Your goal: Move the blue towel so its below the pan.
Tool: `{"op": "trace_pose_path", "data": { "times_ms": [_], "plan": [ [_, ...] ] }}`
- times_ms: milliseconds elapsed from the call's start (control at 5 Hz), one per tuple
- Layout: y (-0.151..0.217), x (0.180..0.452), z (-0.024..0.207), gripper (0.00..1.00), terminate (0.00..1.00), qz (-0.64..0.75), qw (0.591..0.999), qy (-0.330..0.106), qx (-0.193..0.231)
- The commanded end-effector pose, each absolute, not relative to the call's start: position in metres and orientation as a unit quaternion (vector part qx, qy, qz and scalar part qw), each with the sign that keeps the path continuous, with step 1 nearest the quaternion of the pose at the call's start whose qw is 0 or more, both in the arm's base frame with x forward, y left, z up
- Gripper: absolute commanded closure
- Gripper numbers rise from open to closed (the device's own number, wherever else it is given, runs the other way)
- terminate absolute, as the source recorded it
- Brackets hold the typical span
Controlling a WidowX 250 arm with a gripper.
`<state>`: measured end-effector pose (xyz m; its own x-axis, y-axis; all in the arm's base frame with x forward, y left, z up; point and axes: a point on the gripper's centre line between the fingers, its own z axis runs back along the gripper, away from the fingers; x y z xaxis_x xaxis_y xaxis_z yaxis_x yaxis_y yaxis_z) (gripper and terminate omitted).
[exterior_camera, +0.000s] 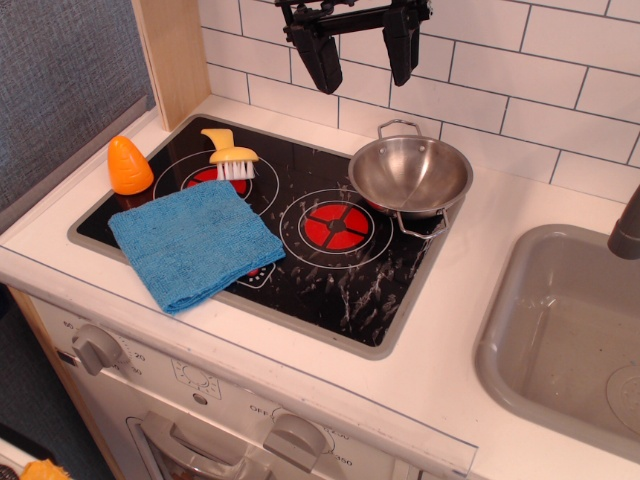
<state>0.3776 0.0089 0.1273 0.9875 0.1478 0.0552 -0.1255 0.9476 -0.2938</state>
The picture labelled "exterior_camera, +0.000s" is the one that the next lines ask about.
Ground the grey oven knob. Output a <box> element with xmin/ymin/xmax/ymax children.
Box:
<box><xmin>263</xmin><ymin>414</ymin><xmax>328</xmax><ymax>472</ymax></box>
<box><xmin>72</xmin><ymin>324</ymin><xmax>123</xmax><ymax>376</ymax></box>

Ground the grey faucet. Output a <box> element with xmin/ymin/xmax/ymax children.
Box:
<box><xmin>607</xmin><ymin>187</ymin><xmax>640</xmax><ymax>260</ymax></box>

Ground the left grey oven knob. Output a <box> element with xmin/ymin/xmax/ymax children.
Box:
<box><xmin>72</xmin><ymin>324</ymin><xmax>123</xmax><ymax>376</ymax></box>

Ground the right grey oven knob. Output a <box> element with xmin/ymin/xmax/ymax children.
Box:
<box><xmin>263</xmin><ymin>414</ymin><xmax>328</xmax><ymax>472</ymax></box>

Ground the black toy stove top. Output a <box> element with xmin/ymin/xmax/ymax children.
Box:
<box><xmin>66</xmin><ymin>113</ymin><xmax>466</xmax><ymax>361</ymax></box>

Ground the small steel pot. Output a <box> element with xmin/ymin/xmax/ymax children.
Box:
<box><xmin>348</xmin><ymin>119</ymin><xmax>473</xmax><ymax>240</ymax></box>

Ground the yellow dish brush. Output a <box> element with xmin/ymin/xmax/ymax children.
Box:
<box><xmin>201</xmin><ymin>128</ymin><xmax>260</xmax><ymax>181</ymax></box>

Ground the orange plastic carrot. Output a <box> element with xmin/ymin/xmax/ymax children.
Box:
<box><xmin>107</xmin><ymin>136</ymin><xmax>154</xmax><ymax>195</ymax></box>

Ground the white toy oven front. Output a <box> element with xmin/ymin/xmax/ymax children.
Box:
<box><xmin>34</xmin><ymin>300</ymin><xmax>476</xmax><ymax>479</ymax></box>

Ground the blue towel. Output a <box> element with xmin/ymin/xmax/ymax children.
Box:
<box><xmin>108</xmin><ymin>181</ymin><xmax>285</xmax><ymax>314</ymax></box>

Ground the orange object bottom left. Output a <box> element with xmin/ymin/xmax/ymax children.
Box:
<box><xmin>19</xmin><ymin>459</ymin><xmax>71</xmax><ymax>480</ymax></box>

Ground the grey sink basin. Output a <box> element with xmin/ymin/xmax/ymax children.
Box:
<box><xmin>476</xmin><ymin>224</ymin><xmax>639</xmax><ymax>462</ymax></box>

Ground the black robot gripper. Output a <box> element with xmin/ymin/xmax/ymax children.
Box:
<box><xmin>274</xmin><ymin>0</ymin><xmax>431</xmax><ymax>94</ymax></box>

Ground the wooden side post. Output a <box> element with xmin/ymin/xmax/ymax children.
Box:
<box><xmin>132</xmin><ymin>0</ymin><xmax>211</xmax><ymax>131</ymax></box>

